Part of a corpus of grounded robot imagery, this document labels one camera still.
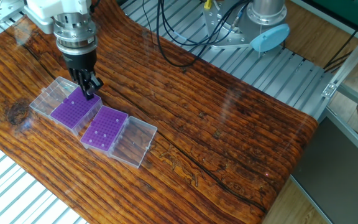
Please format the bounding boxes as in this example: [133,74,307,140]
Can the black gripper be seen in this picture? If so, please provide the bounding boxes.
[62,51,104,100]

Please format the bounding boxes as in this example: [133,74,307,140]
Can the purple pipette tip holder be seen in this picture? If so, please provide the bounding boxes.
[81,106,158,169]
[30,77,103,134]

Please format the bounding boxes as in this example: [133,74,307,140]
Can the white wrist adapter housing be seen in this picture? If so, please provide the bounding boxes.
[24,0,93,35]

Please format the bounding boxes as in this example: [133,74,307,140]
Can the glossy wood grain mat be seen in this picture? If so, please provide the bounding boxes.
[0,0,319,224]

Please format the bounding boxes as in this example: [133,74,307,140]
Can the silver robot mounting plate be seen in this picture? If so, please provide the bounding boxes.
[201,0,273,49]

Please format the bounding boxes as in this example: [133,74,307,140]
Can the light blue plastic piece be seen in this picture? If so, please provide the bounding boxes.
[249,24,290,54]

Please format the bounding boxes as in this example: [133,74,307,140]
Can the green board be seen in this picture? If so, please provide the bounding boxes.
[294,0,358,35]

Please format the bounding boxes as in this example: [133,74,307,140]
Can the black cable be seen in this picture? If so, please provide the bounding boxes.
[156,0,254,69]
[162,0,248,47]

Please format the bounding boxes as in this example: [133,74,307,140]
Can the silver corner bracket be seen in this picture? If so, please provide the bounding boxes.
[322,81,338,100]

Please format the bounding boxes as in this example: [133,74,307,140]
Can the aluminium frame profile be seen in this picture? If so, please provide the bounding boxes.
[321,31,358,103]

